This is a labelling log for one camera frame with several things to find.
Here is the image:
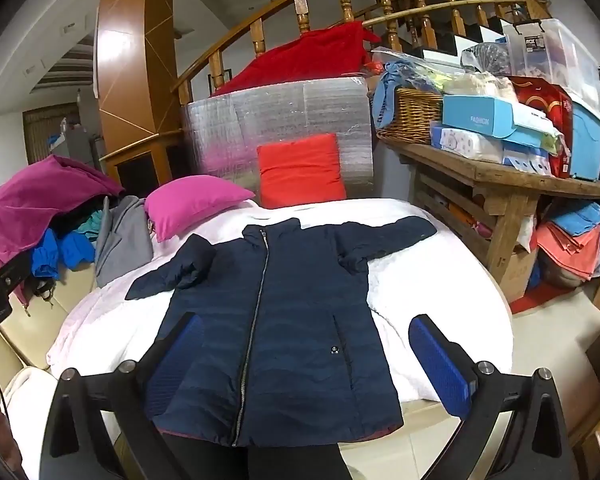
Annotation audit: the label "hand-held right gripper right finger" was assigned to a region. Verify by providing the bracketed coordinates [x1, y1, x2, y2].
[408, 314, 581, 480]

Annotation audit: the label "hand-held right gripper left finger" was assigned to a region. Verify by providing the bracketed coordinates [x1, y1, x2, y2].
[40, 311, 206, 480]

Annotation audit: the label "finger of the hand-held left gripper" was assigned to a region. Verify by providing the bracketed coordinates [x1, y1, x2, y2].
[0, 251, 34, 298]

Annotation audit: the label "navy blue padded jacket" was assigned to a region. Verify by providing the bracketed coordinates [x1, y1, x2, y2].
[125, 217, 438, 448]

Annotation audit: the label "pile of clothes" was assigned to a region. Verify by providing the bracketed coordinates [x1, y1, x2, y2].
[0, 155, 126, 306]

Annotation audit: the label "cream sofa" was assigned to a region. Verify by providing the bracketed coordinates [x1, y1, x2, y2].
[0, 245, 98, 376]

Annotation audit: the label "bright blue garment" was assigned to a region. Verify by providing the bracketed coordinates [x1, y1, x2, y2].
[30, 230, 97, 281]

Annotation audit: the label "white fleece blanket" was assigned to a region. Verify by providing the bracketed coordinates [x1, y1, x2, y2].
[46, 197, 513, 403]

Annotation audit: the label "white plush throw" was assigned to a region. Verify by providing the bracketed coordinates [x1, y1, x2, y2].
[2, 365, 121, 480]

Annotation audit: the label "teal garment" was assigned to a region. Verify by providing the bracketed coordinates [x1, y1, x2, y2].
[75, 210, 106, 241]

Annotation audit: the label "red floor mat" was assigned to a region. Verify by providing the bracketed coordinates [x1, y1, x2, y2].
[510, 282, 556, 316]

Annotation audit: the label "grey garment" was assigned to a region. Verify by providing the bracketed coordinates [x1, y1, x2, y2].
[94, 195, 155, 288]

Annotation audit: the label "grey appliance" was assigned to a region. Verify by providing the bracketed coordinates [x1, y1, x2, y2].
[60, 117, 103, 171]

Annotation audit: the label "pink pillow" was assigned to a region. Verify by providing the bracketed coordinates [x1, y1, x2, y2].
[144, 180, 257, 243]

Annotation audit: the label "person's legs in black pants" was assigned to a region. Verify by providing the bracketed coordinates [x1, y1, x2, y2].
[160, 430, 353, 480]

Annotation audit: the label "coral cloth stack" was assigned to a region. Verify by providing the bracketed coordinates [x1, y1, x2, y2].
[536, 220, 600, 281]

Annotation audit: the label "blue cloth stack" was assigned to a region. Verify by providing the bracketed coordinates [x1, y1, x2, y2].
[547, 202, 600, 233]

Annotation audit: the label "wooden shelf unit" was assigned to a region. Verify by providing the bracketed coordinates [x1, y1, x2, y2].
[380, 137, 600, 303]

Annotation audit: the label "red cloth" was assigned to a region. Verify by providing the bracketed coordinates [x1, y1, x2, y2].
[212, 21, 381, 97]
[256, 132, 348, 210]

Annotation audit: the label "blue patterned tissue pack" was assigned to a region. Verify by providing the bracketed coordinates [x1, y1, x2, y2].
[502, 137, 553, 176]

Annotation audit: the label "wooden column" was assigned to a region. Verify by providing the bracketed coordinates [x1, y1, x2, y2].
[96, 0, 183, 196]

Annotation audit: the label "wicker basket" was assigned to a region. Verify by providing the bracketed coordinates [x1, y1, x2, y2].
[376, 87, 443, 145]

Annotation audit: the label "light blue cardboard box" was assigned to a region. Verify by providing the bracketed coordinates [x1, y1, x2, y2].
[441, 95, 563, 150]

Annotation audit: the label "silver foil insulation panel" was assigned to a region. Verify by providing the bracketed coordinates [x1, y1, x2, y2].
[181, 76, 376, 201]

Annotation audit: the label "blue plastic bin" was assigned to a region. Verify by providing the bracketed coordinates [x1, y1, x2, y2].
[570, 102, 600, 181]

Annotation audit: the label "cream cloth bundle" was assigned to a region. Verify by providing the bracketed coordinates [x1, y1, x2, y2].
[442, 71, 518, 103]

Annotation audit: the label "red gift bag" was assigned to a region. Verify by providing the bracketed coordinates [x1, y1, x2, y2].
[505, 76, 575, 178]

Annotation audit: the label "grey dotted plastic bag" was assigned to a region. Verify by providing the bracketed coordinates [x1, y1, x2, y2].
[461, 41, 511, 76]

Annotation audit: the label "clear plastic storage box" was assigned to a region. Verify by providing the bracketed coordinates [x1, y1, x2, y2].
[502, 19, 600, 116]

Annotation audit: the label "wooden stair railing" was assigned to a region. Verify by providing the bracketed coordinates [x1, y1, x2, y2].
[172, 0, 553, 106]

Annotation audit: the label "black cable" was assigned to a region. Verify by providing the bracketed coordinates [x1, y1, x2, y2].
[0, 374, 12, 438]

